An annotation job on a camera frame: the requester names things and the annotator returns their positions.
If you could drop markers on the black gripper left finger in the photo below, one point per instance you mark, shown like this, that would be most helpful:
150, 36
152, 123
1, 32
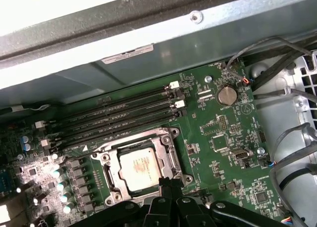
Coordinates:
166, 192

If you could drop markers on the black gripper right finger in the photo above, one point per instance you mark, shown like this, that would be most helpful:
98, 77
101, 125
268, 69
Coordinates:
177, 192

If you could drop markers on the silver green CPU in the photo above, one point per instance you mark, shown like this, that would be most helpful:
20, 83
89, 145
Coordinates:
138, 167

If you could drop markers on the metal socket cover frame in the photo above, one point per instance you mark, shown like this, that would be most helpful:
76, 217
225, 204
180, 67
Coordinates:
165, 152

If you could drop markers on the RAM slot black clip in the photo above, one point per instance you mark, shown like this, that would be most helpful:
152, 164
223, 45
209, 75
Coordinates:
111, 114
111, 133

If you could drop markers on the RAM slot white clip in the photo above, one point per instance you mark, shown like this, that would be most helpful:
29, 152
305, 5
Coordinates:
111, 104
111, 123

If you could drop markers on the green motherboard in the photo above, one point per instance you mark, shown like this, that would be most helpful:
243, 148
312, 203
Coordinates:
203, 143

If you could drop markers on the silver internal USB port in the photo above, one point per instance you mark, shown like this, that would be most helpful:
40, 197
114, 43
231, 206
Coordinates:
240, 154

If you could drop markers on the round coin battery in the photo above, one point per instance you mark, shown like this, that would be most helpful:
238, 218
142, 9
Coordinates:
226, 95

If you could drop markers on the black open PC case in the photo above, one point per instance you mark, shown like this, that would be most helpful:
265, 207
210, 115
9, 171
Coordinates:
173, 51

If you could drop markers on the white case sticker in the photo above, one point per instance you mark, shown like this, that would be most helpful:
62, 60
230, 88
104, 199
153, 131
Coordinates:
127, 54

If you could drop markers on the blue rear port connector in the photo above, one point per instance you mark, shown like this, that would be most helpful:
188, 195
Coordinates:
5, 180

